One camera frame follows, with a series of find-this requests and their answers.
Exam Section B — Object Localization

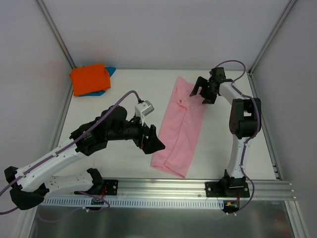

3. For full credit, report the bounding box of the pink t-shirt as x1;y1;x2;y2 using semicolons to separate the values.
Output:
151;76;206;178

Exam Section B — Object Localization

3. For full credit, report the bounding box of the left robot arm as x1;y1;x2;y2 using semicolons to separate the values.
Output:
4;101;165;210

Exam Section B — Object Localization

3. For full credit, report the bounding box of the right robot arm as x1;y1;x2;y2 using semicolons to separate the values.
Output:
190;66;262;198

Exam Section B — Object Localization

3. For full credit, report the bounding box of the folded blue t-shirt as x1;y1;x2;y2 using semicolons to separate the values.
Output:
83;67;116;97

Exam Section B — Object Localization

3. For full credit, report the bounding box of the folded orange t-shirt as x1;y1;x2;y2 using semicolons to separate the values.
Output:
69;63;111;96

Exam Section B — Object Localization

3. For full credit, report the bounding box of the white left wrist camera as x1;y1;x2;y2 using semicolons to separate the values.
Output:
135;100;155;125

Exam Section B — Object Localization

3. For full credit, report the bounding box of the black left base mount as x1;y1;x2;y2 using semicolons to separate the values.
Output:
93;179;119;196

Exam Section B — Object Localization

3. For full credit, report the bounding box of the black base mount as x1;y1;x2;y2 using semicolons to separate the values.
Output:
205;181;250;198
93;179;119;196

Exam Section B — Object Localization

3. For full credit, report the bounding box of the white slotted cable duct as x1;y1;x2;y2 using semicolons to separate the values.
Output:
41;196;224;210

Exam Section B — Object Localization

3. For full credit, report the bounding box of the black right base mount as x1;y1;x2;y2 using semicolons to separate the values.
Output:
205;181;250;198

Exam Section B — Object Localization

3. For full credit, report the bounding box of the aluminium mounting rail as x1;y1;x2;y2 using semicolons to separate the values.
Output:
49;176;297;199

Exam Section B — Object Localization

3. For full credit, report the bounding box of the right aluminium frame post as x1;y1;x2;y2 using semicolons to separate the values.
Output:
248;0;297;74

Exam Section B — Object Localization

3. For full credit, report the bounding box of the aluminium frame post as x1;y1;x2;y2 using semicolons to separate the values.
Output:
248;0;297;74
35;0;76;69

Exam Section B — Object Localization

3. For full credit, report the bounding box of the left aluminium frame post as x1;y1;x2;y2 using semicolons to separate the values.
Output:
35;0;76;69

